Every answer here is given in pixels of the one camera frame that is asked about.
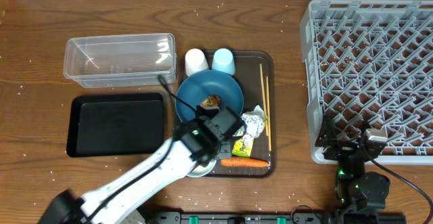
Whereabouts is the orange carrot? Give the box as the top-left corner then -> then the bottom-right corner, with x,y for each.
221,157 -> 269,168

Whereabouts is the wooden chopstick left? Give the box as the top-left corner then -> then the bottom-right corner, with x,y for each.
259,64 -> 269,136

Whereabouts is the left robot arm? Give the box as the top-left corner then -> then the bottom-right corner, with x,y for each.
39,108 -> 246,224

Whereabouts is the black waste tray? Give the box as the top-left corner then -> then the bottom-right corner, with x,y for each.
66,93 -> 164,158

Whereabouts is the light blue plastic cup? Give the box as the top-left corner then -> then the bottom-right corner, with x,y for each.
212,48 -> 235,76

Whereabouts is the wooden chopstick right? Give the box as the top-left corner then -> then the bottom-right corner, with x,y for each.
266,76 -> 272,152

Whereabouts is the wooden chopstick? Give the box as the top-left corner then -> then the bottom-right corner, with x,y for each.
259,64 -> 269,136
266,76 -> 272,152

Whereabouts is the grey dishwasher rack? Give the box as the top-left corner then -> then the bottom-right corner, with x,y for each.
300,0 -> 432,165

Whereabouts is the clear plastic bin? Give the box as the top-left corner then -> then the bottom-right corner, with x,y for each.
64,33 -> 177,88

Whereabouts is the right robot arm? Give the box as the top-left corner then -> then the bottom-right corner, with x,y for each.
315,115 -> 390,223

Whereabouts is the dark blue plate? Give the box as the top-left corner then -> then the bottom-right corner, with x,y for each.
176,70 -> 244,122

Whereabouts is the dark brown serving tray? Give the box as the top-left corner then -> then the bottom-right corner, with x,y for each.
173,49 -> 275,178

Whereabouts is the dried brown mushroom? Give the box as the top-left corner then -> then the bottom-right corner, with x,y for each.
200,95 -> 221,108

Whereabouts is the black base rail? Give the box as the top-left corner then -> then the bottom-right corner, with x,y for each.
135,210 -> 407,224

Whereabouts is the white plastic cup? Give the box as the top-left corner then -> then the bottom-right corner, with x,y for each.
185,48 -> 209,76

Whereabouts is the light blue bowl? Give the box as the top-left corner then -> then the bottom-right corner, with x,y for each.
187,160 -> 217,178

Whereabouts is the foil snack wrapper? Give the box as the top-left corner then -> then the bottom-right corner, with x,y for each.
231,111 -> 265,158

